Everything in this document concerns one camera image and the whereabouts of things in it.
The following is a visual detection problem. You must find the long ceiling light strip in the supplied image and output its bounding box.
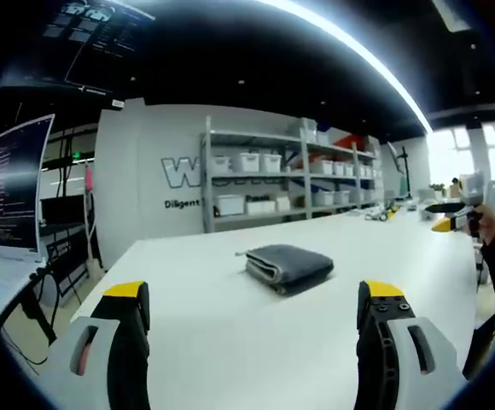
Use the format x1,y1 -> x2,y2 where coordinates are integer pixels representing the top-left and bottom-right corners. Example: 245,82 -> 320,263
268,0 -> 435,133

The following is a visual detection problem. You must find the black floor stand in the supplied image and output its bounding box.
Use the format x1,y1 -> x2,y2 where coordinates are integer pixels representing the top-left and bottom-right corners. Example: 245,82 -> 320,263
394,147 -> 415,202

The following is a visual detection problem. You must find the white side desk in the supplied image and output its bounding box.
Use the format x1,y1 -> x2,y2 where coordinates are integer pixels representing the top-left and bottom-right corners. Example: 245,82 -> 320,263
0,249 -> 46,338

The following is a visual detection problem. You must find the person's right hand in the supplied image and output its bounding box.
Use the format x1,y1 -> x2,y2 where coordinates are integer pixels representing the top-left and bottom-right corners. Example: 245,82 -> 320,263
463,203 -> 495,245

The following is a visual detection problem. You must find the computer monitor with text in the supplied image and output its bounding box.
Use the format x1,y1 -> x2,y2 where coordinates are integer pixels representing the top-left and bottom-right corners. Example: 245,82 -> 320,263
0,113 -> 56,262

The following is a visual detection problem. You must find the ceiling-mounted dark screen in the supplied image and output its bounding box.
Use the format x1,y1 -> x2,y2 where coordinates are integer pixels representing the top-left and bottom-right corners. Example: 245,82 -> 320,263
0,0 -> 157,96

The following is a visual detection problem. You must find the grey metal storage shelf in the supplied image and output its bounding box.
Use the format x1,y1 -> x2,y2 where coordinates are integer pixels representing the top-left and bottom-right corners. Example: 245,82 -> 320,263
199,114 -> 386,234

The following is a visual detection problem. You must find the grey towel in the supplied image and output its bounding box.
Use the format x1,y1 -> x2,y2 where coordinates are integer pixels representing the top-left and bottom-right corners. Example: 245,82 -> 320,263
235,243 -> 335,296

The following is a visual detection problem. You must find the black cable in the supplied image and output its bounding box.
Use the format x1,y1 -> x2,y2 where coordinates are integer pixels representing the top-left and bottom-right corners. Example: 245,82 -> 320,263
25,260 -> 84,366

